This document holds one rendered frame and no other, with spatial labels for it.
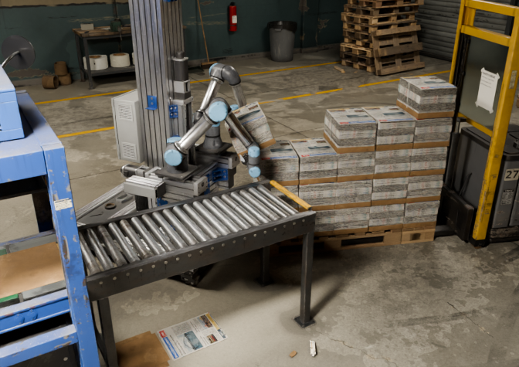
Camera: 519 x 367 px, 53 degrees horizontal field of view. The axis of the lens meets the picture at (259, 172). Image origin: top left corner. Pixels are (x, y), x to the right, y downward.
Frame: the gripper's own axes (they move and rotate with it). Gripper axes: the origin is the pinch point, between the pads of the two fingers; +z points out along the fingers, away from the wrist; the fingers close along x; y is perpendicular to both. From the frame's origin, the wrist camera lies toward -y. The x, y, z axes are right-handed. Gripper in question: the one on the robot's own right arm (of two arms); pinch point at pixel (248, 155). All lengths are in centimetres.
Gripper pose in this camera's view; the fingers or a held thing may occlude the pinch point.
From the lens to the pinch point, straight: 372.6
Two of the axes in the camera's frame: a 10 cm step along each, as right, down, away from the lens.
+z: -1.7, -4.0, 9.0
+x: -9.2, 3.9, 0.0
